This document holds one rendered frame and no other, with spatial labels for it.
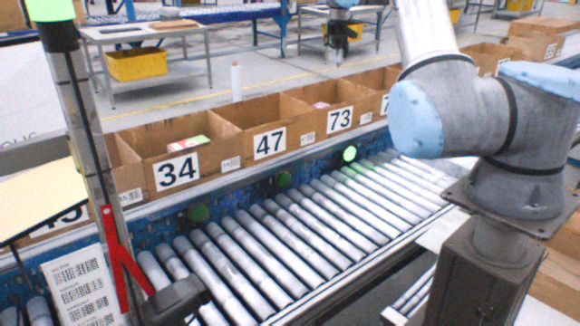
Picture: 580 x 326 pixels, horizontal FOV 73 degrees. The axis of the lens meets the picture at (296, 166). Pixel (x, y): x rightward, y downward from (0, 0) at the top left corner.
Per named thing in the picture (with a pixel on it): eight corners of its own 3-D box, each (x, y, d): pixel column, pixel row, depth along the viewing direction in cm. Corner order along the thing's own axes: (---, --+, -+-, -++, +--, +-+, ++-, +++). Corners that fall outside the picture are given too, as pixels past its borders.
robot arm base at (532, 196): (576, 195, 83) (592, 152, 78) (542, 232, 72) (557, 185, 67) (488, 166, 96) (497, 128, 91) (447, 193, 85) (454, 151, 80)
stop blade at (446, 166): (472, 189, 177) (477, 172, 173) (392, 152, 208) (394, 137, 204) (473, 189, 178) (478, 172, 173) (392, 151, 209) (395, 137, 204)
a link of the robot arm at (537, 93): (585, 167, 73) (619, 73, 65) (497, 172, 72) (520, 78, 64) (535, 136, 87) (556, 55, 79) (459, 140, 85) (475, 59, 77)
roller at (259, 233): (318, 300, 123) (318, 289, 121) (233, 220, 158) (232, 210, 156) (329, 292, 126) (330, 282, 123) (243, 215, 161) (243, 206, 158)
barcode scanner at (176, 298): (218, 318, 82) (207, 285, 76) (165, 355, 76) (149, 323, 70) (204, 298, 86) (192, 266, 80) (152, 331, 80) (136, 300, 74)
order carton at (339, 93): (317, 143, 180) (319, 109, 171) (279, 123, 199) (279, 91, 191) (374, 123, 201) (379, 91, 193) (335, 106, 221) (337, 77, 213)
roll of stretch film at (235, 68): (233, 104, 465) (230, 62, 440) (232, 101, 474) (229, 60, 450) (242, 104, 467) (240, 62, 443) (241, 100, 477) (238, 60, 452)
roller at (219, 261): (267, 333, 112) (266, 321, 110) (188, 239, 147) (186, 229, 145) (281, 324, 115) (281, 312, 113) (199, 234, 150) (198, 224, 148)
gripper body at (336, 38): (323, 47, 174) (324, 19, 168) (336, 44, 179) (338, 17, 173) (335, 51, 169) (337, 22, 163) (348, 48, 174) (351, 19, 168)
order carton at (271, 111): (246, 169, 158) (243, 131, 150) (210, 143, 178) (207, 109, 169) (318, 143, 180) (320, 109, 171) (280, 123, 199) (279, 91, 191)
